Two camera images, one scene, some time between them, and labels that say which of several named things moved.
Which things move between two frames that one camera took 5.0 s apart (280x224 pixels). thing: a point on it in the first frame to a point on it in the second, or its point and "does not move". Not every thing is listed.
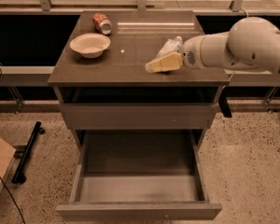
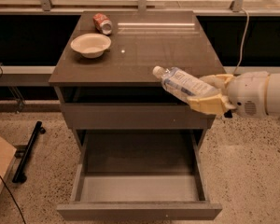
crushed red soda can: x=102 y=23 does not move
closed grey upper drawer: x=136 y=116 does not move
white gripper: x=189 y=55 to x=247 y=92
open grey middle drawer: x=139 y=175 does not move
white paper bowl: x=91 y=46 does not move
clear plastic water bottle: x=171 y=46 to x=181 y=84
